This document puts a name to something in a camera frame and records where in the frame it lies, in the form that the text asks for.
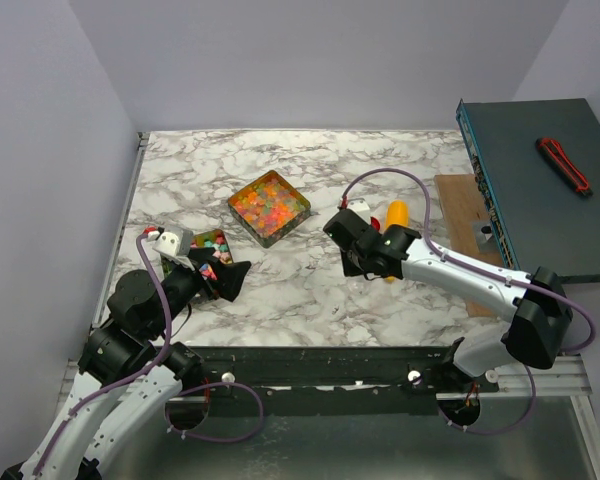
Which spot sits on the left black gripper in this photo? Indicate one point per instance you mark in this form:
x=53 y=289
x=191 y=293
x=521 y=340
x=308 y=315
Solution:
x=229 y=277

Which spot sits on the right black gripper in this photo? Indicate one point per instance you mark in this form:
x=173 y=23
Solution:
x=344 y=228

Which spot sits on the yellow plastic scoop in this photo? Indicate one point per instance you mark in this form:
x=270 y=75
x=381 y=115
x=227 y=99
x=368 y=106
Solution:
x=397 y=214

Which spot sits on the tin of gummy candies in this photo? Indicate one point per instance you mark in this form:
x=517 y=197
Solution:
x=269 y=208

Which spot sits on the clear glass jar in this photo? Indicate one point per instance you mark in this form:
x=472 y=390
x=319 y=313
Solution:
x=357 y=286

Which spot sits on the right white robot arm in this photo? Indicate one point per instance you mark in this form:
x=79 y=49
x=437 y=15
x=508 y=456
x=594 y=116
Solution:
x=533 y=320

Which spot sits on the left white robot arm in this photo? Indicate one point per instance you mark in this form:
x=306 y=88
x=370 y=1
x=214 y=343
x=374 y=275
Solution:
x=129 y=368

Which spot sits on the wooden board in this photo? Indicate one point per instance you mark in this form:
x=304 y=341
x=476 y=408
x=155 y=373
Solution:
x=462 y=204

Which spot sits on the dark grey metal box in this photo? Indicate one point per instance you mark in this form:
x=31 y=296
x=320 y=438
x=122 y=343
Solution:
x=537 y=220

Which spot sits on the red black utility knife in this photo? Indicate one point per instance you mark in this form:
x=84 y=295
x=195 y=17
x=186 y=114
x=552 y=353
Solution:
x=555 y=156

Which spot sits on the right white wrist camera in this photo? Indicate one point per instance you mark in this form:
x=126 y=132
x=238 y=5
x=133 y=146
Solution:
x=360 y=207

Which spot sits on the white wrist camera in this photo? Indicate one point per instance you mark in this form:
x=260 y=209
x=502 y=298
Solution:
x=360 y=207
x=174 y=244

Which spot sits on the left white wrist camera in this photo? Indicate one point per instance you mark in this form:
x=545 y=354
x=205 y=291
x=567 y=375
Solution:
x=174 y=244

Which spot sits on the small metal bracket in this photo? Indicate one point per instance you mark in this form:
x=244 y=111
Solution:
x=484 y=237

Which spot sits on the black mounting rail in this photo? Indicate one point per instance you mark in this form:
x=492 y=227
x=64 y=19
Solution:
x=310 y=381

